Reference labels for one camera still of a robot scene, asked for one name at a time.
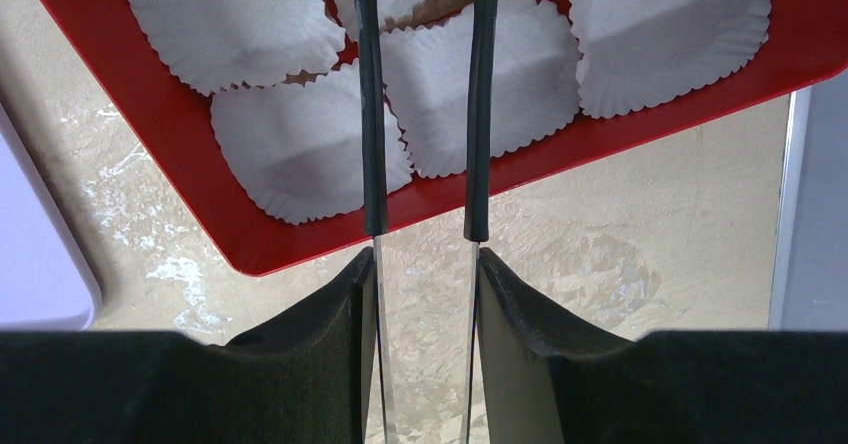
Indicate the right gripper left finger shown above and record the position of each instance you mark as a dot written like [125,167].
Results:
[303,376]

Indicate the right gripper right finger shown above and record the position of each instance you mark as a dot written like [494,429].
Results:
[550,376]

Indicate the metal tongs with black tips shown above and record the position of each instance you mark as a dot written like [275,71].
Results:
[478,155]

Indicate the red chocolate box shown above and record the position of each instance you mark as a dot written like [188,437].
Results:
[807,44]

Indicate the lavender plastic tray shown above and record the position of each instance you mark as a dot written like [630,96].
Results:
[46,282]

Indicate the aluminium frame rail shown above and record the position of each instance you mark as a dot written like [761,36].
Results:
[796,129]

